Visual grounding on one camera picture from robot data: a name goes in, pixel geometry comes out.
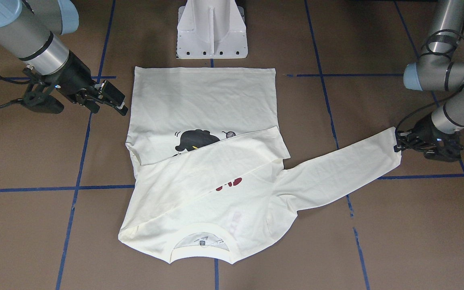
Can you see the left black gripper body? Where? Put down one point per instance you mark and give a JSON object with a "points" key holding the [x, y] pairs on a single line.
{"points": [[424, 131]]}

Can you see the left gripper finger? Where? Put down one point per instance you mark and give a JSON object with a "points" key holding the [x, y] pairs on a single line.
{"points": [[405, 135], [404, 145]]}

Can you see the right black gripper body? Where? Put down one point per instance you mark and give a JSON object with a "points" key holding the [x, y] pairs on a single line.
{"points": [[75, 76]]}

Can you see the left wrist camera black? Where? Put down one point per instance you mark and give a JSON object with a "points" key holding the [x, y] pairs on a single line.
{"points": [[447, 148]]}

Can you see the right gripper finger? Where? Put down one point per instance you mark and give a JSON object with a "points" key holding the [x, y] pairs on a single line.
{"points": [[93, 103], [107, 93]]}

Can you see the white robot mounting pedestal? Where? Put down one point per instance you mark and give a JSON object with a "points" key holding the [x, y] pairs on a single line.
{"points": [[211, 29]]}

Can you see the cream long-sleeve cat shirt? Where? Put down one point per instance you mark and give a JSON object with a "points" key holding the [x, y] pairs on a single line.
{"points": [[208, 156]]}

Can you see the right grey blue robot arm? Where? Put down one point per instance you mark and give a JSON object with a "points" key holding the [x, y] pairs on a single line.
{"points": [[30, 30]]}

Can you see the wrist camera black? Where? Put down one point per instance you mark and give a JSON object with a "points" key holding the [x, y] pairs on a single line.
{"points": [[37, 96], [447, 148]]}

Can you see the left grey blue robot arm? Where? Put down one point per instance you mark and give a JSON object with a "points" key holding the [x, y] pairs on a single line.
{"points": [[440, 67]]}

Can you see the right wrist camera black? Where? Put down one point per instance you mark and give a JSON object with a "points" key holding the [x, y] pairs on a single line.
{"points": [[37, 96]]}

